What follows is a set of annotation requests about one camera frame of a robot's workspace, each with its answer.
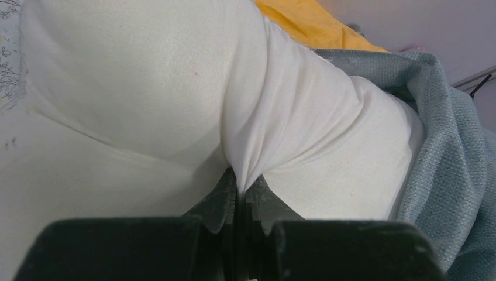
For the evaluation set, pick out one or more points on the floral bed sheet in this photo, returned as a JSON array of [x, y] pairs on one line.
[[11, 61]]

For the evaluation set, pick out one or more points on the black tripod stand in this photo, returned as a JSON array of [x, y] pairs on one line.
[[479, 85]]

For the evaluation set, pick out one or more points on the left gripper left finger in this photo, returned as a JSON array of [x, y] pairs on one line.
[[197, 245]]

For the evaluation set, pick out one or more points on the grey blue pillowcase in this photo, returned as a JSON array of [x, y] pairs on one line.
[[450, 194]]

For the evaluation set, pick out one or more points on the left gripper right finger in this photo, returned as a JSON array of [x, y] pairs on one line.
[[286, 246]]

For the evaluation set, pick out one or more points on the white pillow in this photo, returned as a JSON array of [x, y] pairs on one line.
[[136, 108]]

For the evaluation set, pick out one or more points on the orange printed pillow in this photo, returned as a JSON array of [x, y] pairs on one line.
[[308, 23]]

